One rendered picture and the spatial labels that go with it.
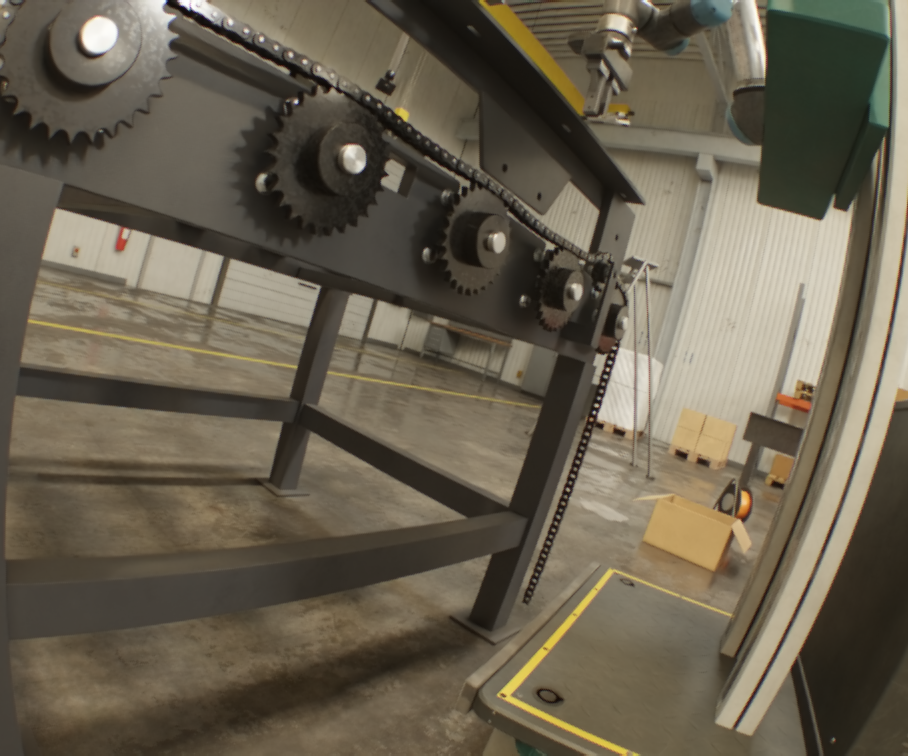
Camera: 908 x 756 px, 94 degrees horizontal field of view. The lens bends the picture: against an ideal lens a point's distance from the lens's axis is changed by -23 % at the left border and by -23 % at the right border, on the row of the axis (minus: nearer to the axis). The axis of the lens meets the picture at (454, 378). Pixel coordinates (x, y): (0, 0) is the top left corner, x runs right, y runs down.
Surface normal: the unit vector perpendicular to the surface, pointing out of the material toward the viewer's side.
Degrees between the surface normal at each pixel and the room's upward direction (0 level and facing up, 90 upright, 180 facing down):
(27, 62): 90
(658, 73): 90
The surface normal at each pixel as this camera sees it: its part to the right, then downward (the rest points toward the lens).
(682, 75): -0.58, -0.11
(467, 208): 0.76, 0.28
